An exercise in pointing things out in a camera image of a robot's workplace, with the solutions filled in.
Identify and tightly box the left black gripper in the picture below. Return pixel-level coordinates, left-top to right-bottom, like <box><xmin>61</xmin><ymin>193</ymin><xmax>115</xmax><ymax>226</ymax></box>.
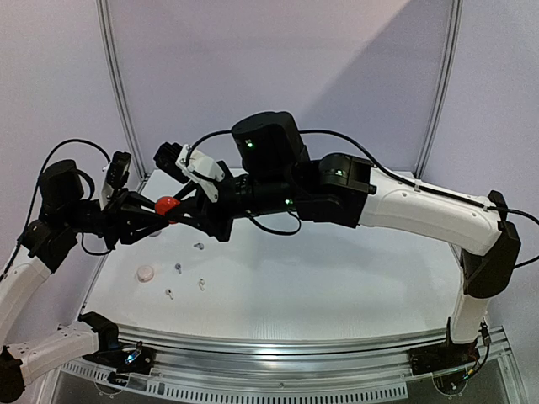
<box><xmin>63</xmin><ymin>186</ymin><xmax>168</xmax><ymax>247</ymax></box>

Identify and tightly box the red earbud charging case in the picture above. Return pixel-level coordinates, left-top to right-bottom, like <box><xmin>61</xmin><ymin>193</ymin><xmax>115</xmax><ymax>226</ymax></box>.
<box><xmin>154</xmin><ymin>196</ymin><xmax>180</xmax><ymax>216</ymax></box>

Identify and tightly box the pink-white earbud charging case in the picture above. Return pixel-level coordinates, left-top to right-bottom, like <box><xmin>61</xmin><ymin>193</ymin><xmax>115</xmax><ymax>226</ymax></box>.
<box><xmin>136</xmin><ymin>265</ymin><xmax>155</xmax><ymax>283</ymax></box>

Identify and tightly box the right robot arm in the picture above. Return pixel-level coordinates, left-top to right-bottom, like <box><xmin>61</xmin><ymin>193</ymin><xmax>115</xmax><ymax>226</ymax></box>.
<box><xmin>158</xmin><ymin>111</ymin><xmax>521</xmax><ymax>367</ymax></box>

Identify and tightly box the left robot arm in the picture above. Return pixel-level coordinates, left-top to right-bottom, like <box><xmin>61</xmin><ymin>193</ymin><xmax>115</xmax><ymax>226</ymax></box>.
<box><xmin>1</xmin><ymin>159</ymin><xmax>168</xmax><ymax>403</ymax></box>

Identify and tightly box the left aluminium corner post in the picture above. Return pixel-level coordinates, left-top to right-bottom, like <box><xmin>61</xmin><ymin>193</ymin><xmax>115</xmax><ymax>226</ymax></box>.
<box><xmin>96</xmin><ymin>0</ymin><xmax>151</xmax><ymax>181</ymax></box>

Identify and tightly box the aluminium corner post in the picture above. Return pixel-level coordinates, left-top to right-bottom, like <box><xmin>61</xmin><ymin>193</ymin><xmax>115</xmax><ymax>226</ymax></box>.
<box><xmin>96</xmin><ymin>0</ymin><xmax>151</xmax><ymax>181</ymax></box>
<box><xmin>413</xmin><ymin>0</ymin><xmax>463</xmax><ymax>178</ymax></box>

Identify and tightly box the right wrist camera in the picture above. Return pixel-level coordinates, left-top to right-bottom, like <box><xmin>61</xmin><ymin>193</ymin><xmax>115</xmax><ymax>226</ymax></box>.
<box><xmin>153</xmin><ymin>142</ymin><xmax>225</xmax><ymax>203</ymax></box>

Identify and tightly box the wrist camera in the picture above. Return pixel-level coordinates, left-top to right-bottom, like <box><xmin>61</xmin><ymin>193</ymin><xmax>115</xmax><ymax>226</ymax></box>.
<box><xmin>99</xmin><ymin>151</ymin><xmax>131</xmax><ymax>209</ymax></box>
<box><xmin>153</xmin><ymin>142</ymin><xmax>225</xmax><ymax>203</ymax></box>

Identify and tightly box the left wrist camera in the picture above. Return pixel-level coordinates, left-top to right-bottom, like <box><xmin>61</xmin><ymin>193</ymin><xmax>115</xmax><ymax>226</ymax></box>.
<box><xmin>99</xmin><ymin>151</ymin><xmax>131</xmax><ymax>209</ymax></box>

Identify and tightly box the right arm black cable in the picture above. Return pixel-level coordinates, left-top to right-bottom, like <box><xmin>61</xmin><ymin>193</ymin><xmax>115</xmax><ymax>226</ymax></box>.
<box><xmin>187</xmin><ymin>128</ymin><xmax>539</xmax><ymax>270</ymax></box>

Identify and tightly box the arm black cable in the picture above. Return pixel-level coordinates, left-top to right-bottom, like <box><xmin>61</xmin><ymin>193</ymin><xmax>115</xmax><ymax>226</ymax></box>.
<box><xmin>187</xmin><ymin>128</ymin><xmax>539</xmax><ymax>270</ymax></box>
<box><xmin>0</xmin><ymin>139</ymin><xmax>117</xmax><ymax>279</ymax></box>

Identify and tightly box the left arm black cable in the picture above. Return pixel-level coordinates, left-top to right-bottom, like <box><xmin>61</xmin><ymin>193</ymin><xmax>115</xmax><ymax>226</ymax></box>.
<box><xmin>0</xmin><ymin>139</ymin><xmax>117</xmax><ymax>279</ymax></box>

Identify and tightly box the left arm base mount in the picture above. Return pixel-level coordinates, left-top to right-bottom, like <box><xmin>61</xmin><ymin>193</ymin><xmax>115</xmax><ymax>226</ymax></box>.
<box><xmin>83</xmin><ymin>341</ymin><xmax>157</xmax><ymax>375</ymax></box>

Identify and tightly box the aluminium front rail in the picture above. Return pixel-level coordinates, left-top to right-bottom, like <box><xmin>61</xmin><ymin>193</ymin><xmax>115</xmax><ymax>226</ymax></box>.
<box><xmin>49</xmin><ymin>323</ymin><xmax>519</xmax><ymax>401</ymax></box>

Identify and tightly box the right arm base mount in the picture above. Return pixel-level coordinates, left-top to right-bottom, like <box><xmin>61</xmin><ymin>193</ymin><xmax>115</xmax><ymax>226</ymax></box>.
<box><xmin>407</xmin><ymin>338</ymin><xmax>480</xmax><ymax>375</ymax></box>

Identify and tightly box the right aluminium corner post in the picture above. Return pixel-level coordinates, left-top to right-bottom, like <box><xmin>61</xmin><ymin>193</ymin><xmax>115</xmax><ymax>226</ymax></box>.
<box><xmin>413</xmin><ymin>0</ymin><xmax>463</xmax><ymax>178</ymax></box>

